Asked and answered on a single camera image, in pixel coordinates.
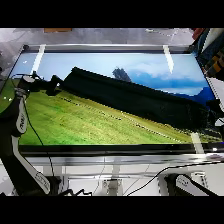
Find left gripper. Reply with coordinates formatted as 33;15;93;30
46;75;65;97

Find dark blue jeans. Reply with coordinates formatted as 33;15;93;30
62;66;211;132

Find heap of clothes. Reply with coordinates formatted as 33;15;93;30
191;28;224;81

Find silver frame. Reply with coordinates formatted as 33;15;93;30
0;43;224;197

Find black cable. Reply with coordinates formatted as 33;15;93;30
59;188;94;197
125;160;224;197

